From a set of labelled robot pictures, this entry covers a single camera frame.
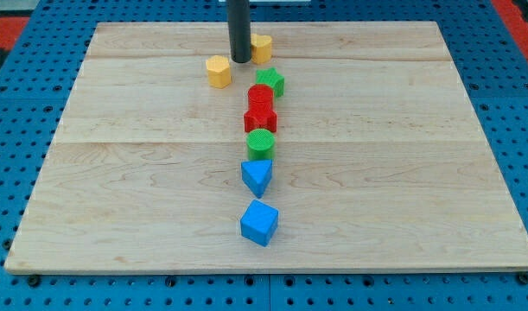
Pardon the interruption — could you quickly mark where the yellow hexagon block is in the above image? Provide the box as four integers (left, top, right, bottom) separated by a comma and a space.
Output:
206, 55, 232, 89

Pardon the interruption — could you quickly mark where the yellow heart block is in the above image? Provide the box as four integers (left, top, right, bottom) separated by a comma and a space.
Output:
251, 34, 272, 65

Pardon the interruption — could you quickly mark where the green cylinder block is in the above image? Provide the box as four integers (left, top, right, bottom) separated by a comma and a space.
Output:
246, 129, 276, 161

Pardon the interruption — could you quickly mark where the blue triangle block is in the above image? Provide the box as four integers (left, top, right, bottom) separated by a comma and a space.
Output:
241, 160, 273, 198

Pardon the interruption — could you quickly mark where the red star block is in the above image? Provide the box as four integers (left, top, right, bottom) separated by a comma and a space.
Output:
244, 107, 277, 133

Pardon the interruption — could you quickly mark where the red cylinder block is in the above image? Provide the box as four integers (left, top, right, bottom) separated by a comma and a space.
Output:
247, 84, 274, 110

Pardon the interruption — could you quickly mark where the blue cube block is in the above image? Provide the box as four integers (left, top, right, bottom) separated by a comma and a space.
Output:
240, 200, 279, 247

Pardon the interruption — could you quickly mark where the green star block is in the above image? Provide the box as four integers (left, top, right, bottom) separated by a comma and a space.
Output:
256, 67, 285, 98

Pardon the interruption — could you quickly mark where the light wooden board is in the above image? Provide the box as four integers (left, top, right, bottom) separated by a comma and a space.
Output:
4, 22, 528, 275

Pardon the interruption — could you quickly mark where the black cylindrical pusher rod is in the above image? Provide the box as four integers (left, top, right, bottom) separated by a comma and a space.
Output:
226, 0, 251, 63

